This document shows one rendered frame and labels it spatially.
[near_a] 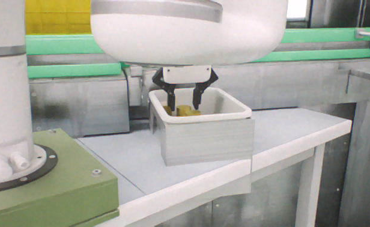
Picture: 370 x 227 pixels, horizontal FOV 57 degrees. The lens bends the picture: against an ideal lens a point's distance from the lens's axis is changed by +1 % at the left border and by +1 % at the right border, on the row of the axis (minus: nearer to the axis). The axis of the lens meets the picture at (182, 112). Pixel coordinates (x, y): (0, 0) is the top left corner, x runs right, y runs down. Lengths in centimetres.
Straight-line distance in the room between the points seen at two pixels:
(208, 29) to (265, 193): 119
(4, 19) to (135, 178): 31
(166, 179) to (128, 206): 9
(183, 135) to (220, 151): 8
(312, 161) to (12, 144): 73
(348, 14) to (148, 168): 94
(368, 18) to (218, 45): 118
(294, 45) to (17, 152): 75
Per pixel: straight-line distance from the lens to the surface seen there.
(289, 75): 98
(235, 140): 64
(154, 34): 19
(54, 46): 75
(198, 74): 70
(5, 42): 45
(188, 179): 58
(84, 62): 76
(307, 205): 102
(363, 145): 141
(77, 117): 76
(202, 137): 61
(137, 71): 73
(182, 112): 74
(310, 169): 98
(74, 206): 46
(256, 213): 139
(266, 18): 29
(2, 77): 46
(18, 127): 48
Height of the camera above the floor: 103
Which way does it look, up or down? 17 degrees down
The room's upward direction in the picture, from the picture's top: straight up
